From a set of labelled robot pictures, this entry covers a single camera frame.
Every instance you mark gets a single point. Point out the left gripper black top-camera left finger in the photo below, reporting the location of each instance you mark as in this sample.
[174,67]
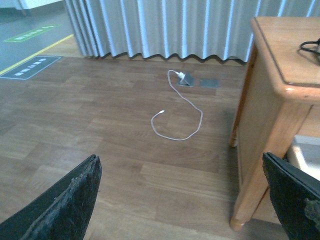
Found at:
[63,211]

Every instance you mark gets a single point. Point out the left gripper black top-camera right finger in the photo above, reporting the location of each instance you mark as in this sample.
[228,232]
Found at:
[295,197]

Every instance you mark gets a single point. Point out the light wooden nightstand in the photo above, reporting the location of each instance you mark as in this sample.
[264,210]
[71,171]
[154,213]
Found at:
[279,100]

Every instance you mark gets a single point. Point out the closed floor socket cover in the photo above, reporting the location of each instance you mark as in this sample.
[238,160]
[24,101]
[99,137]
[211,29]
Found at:
[210,83]

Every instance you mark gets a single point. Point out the dark floor sign sticker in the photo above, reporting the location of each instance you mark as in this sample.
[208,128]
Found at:
[30,68]

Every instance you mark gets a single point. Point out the open floor socket box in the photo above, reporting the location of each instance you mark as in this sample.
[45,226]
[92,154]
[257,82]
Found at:
[188,81]

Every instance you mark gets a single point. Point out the white plug adapter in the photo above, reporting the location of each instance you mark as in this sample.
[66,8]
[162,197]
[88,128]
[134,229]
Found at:
[181,75]

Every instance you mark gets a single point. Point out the green floor sign sticker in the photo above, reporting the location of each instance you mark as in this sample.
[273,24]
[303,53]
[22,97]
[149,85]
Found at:
[31,33]

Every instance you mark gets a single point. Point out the grey pleated curtain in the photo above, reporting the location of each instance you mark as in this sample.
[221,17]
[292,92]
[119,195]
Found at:
[202,28]

